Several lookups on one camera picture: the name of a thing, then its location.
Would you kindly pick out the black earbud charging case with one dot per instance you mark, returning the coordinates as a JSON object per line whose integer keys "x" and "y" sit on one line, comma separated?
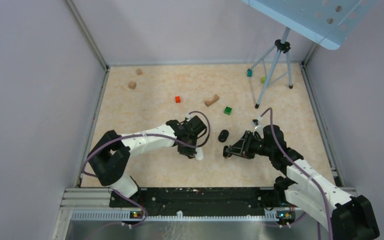
{"x": 223, "y": 136}

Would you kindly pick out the orange cube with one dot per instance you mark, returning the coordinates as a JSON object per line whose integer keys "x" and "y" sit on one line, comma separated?
{"x": 177, "y": 99}

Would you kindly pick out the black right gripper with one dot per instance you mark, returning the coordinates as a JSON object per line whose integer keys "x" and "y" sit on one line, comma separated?
{"x": 243, "y": 145}

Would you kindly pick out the light blue perforated panel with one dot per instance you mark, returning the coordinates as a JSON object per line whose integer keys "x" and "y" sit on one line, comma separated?
{"x": 327, "y": 23}

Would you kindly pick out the small tan wooden cube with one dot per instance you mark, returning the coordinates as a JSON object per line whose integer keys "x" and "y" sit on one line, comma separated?
{"x": 139, "y": 72}

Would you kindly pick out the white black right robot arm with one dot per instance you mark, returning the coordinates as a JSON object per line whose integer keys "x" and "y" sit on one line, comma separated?
{"x": 344, "y": 216}

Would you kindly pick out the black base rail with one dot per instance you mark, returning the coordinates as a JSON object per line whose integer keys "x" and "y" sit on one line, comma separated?
{"x": 208, "y": 202}

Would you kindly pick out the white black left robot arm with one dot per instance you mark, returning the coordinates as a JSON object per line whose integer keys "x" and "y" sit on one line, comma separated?
{"x": 110, "y": 156}

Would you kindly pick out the white earbud charging case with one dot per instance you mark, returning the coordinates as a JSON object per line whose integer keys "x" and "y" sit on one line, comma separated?
{"x": 199, "y": 155}

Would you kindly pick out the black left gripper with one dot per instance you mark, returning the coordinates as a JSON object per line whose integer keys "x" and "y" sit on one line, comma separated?
{"x": 187, "y": 152}

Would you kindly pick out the teal cube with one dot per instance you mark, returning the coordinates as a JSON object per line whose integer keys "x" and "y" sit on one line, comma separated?
{"x": 249, "y": 73}

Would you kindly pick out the green block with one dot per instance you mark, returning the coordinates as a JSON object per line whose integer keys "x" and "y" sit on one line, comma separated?
{"x": 228, "y": 110}

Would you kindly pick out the brown wooden arch block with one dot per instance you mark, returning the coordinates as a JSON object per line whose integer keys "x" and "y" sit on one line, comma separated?
{"x": 210, "y": 102}

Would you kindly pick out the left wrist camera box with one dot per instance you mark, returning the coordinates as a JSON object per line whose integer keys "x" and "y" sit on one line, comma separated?
{"x": 188, "y": 116}

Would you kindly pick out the grey tripod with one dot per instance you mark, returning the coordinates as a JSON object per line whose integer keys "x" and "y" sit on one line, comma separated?
{"x": 282, "y": 46}

